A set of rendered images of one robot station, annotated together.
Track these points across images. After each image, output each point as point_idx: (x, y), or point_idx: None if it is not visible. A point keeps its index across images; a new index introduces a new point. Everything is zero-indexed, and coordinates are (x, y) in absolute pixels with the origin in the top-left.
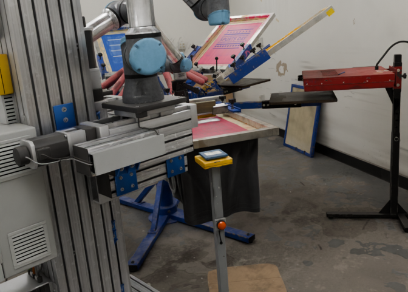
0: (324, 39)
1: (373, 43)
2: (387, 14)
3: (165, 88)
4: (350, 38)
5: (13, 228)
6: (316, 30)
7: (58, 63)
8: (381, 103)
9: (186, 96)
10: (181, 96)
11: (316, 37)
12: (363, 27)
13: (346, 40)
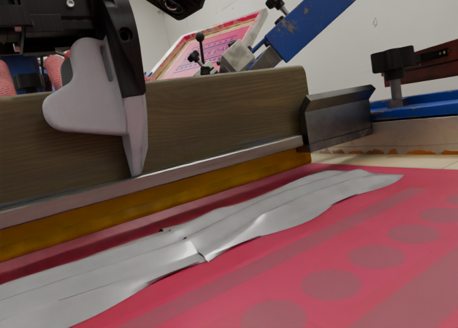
0: (321, 64)
1: (422, 42)
2: None
3: (17, 76)
4: (371, 49)
5: None
6: (305, 56)
7: None
8: None
9: None
10: None
11: (305, 67)
12: (396, 25)
13: (362, 55)
